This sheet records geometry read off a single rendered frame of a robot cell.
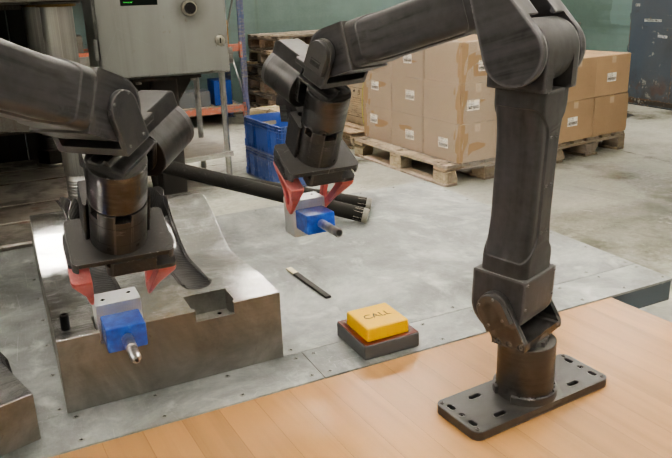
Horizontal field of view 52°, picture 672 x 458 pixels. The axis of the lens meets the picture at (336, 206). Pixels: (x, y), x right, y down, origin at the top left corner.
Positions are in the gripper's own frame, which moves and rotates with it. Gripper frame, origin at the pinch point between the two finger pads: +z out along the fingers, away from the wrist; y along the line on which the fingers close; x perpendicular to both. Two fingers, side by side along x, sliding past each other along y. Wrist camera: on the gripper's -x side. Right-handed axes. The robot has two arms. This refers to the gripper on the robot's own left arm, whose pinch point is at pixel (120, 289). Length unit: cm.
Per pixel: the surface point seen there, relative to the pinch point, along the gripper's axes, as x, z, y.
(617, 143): -229, 226, -421
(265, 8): -592, 309, -267
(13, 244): -53, 46, 11
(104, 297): -0.4, 1.3, 1.7
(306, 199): -11.7, 2.5, -28.1
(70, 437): 12.1, 7.8, 7.7
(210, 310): 0.7, 6.6, -10.8
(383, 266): -9.9, 19.8, -44.6
